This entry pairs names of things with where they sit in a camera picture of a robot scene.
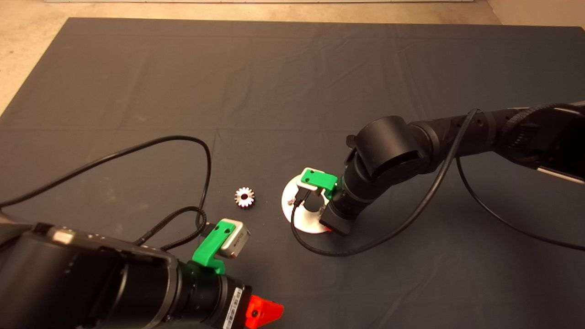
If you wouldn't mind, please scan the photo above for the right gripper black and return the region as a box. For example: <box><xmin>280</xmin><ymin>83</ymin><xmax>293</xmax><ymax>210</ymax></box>
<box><xmin>319</xmin><ymin>196</ymin><xmax>362</xmax><ymax>236</ymax></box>

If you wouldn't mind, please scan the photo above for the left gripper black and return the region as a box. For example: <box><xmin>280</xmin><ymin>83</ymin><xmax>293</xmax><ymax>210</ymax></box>
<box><xmin>219</xmin><ymin>278</ymin><xmax>284</xmax><ymax>329</ymax></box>

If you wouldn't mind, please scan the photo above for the round metal carrier plate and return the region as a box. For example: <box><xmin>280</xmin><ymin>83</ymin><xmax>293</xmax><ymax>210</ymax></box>
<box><xmin>282</xmin><ymin>176</ymin><xmax>334</xmax><ymax>234</ymax></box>

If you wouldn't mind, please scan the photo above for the steel planetary gear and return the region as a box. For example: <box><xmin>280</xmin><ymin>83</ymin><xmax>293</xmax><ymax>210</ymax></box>
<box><xmin>234</xmin><ymin>187</ymin><xmax>255</xmax><ymax>208</ymax></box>

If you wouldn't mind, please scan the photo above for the dark grey table cloth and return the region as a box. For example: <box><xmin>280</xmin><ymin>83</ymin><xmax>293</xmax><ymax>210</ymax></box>
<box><xmin>0</xmin><ymin>17</ymin><xmax>585</xmax><ymax>329</ymax></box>

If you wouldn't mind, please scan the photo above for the smooth black camera cable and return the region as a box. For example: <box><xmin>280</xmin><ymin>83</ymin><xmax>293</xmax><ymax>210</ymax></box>
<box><xmin>290</xmin><ymin>109</ymin><xmax>585</xmax><ymax>257</ymax></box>
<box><xmin>0</xmin><ymin>135</ymin><xmax>214</xmax><ymax>234</ymax></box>

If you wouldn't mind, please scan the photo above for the right wrist green camera mount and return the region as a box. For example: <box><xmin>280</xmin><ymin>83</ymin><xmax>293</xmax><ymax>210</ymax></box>
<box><xmin>299</xmin><ymin>168</ymin><xmax>339</xmax><ymax>200</ymax></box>

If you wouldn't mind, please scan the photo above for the wrist green camera mount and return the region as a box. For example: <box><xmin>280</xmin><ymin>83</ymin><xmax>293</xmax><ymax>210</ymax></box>
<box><xmin>192</xmin><ymin>221</ymin><xmax>237</xmax><ymax>275</ymax></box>
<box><xmin>299</xmin><ymin>168</ymin><xmax>339</xmax><ymax>200</ymax></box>

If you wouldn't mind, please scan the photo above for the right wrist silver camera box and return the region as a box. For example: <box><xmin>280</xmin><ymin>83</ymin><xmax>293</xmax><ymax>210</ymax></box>
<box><xmin>296</xmin><ymin>173</ymin><xmax>323</xmax><ymax>193</ymax></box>

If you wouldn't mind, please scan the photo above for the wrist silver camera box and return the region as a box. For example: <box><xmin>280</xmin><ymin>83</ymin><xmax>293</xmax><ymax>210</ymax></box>
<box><xmin>296</xmin><ymin>173</ymin><xmax>323</xmax><ymax>193</ymax></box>
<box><xmin>221</xmin><ymin>219</ymin><xmax>251</xmax><ymax>260</ymax></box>

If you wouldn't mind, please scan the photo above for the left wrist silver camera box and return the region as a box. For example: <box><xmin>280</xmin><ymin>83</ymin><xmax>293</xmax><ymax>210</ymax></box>
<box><xmin>221</xmin><ymin>219</ymin><xmax>251</xmax><ymax>260</ymax></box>

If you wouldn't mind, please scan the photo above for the left wrist green camera mount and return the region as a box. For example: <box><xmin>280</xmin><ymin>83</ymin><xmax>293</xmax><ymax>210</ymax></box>
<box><xmin>192</xmin><ymin>221</ymin><xmax>237</xmax><ymax>275</ymax></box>

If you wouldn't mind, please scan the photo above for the braided black cable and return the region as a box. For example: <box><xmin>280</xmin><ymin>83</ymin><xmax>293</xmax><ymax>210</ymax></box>
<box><xmin>505</xmin><ymin>103</ymin><xmax>585</xmax><ymax>134</ymax></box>
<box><xmin>136</xmin><ymin>206</ymin><xmax>208</xmax><ymax>252</ymax></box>

